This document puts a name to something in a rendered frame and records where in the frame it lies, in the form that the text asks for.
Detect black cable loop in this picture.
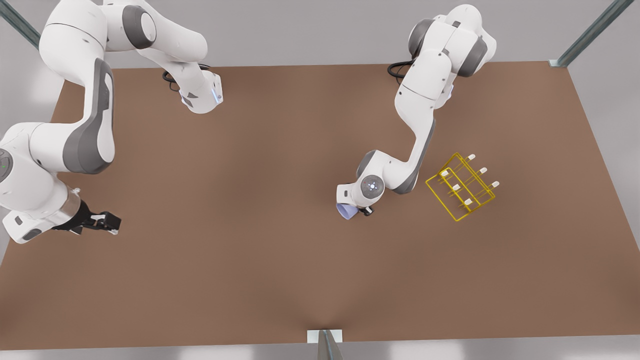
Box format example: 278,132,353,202
162,63,212,94
387,59,417,80

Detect silver frame post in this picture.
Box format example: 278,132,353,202
306,328,344,360
0,0,42,50
548,0,636,69

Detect yellow wire cup holder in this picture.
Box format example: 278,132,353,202
425,152,500,222

